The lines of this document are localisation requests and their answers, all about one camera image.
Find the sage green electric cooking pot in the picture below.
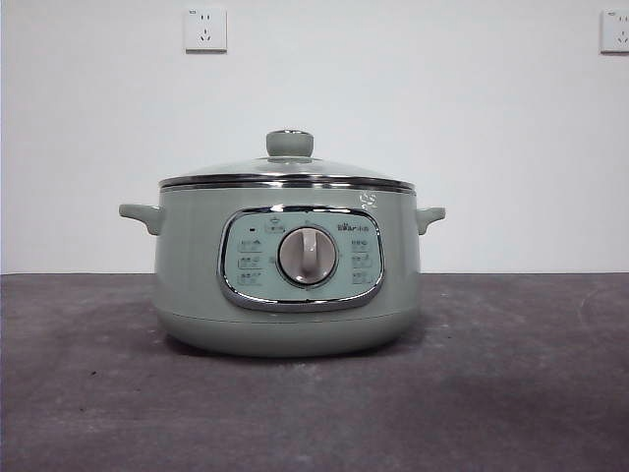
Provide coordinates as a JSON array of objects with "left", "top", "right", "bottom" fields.
[{"left": 117, "top": 185, "right": 447, "bottom": 356}]

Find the glass lid with green knob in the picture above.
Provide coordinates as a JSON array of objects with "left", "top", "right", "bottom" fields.
[{"left": 159, "top": 129, "right": 414, "bottom": 191}]

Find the white wall socket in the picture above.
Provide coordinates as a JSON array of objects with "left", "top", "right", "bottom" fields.
[
  {"left": 600, "top": 9, "right": 629, "bottom": 54},
  {"left": 185, "top": 8, "right": 229, "bottom": 54}
]

